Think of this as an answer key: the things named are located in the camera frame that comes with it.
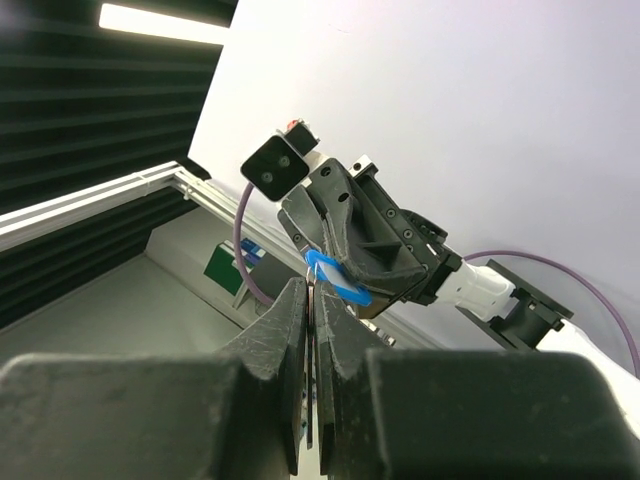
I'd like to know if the blue key tag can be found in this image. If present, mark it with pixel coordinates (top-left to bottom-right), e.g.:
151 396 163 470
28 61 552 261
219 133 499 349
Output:
304 249 372 307

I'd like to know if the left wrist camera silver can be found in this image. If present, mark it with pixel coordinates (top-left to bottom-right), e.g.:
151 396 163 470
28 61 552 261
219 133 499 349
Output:
240 120 319 202

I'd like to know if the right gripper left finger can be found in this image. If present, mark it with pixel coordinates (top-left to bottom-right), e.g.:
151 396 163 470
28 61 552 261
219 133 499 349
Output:
210 277 308 475

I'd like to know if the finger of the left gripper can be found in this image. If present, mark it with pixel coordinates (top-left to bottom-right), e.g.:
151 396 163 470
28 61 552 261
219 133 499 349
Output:
277 184 350 265
310 158 427 305

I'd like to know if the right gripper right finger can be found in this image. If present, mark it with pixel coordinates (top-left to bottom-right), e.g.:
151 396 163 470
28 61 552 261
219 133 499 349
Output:
314 282 400 475

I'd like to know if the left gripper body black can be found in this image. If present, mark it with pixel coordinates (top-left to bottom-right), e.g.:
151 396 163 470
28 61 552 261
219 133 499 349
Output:
349 155 462 319

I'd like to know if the silver key with blue tag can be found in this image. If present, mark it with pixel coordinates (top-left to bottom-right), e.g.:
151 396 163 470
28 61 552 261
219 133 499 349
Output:
306 280 314 450

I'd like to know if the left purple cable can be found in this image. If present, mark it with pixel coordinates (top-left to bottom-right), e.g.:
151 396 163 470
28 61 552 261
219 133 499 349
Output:
234 182 276 306

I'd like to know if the green box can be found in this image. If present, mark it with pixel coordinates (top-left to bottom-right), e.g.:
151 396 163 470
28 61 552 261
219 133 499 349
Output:
204 240 244 296

